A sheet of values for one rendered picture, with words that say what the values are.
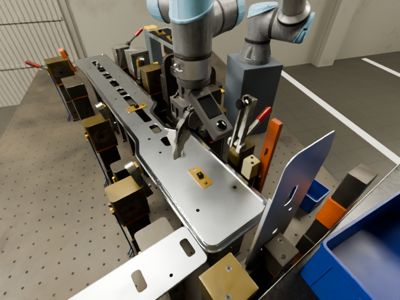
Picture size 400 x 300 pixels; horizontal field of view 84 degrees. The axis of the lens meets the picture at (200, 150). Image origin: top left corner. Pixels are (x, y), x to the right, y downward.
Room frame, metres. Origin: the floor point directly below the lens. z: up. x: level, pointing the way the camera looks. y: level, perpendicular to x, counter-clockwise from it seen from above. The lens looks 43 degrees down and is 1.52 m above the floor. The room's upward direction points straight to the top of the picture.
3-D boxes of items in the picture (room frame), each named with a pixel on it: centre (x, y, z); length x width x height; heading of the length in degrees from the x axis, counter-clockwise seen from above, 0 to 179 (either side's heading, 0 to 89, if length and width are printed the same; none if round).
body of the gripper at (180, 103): (0.45, 0.02, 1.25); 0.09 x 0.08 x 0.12; 35
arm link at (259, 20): (1.08, -0.27, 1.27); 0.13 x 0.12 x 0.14; 55
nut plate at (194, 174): (0.43, 0.00, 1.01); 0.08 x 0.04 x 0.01; 35
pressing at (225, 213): (0.82, 0.29, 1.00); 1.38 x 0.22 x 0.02; 35
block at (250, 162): (0.44, -0.15, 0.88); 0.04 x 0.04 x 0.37; 35
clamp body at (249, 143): (0.53, -0.15, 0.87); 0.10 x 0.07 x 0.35; 125
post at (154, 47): (1.40, 0.28, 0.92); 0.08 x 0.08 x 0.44; 35
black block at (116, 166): (0.48, 0.26, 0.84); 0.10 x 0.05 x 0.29; 125
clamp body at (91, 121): (0.65, 0.39, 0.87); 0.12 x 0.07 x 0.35; 125
